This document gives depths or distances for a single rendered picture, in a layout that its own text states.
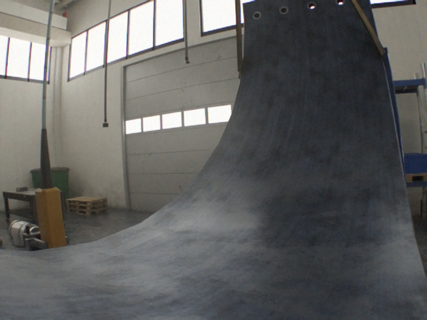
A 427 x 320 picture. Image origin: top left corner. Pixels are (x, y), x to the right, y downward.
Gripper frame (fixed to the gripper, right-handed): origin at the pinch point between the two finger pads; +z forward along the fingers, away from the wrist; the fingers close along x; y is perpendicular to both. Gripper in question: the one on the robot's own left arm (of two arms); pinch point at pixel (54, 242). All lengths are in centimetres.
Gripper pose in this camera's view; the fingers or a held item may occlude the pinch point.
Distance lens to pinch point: 112.0
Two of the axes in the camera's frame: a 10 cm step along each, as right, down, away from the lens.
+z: 8.8, -0.5, -4.7
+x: 4.7, -0.3, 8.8
